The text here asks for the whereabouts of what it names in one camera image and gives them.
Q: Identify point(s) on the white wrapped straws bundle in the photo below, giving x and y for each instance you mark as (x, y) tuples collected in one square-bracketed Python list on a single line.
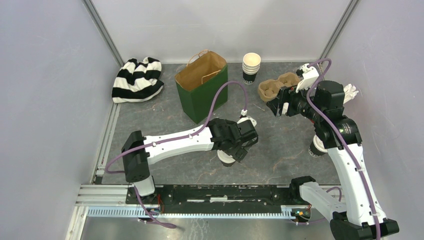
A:
[(350, 91)]

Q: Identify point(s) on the stack of paper cups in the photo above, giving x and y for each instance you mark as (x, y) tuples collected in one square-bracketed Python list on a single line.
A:
[(250, 66)]

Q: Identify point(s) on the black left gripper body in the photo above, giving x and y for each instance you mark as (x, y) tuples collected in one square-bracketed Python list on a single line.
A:
[(237, 152)]

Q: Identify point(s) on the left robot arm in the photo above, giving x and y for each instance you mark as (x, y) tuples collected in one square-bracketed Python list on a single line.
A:
[(140, 152)]

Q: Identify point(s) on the single paper coffee cup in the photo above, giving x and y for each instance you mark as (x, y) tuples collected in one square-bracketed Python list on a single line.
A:
[(317, 148)]

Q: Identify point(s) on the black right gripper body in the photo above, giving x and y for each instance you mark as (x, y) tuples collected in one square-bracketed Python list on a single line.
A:
[(298, 102)]

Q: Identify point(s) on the black white striped cloth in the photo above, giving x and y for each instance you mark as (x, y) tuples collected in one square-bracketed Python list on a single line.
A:
[(137, 81)]

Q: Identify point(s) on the brown cardboard cup carrier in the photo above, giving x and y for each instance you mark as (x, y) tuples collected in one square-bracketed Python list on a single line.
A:
[(268, 89)]

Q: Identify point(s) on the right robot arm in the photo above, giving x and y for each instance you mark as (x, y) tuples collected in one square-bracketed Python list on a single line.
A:
[(360, 216)]

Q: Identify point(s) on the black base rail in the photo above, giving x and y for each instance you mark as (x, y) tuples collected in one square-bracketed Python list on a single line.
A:
[(222, 199)]

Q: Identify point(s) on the green brown paper bag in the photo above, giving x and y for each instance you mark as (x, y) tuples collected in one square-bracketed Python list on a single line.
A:
[(198, 82)]

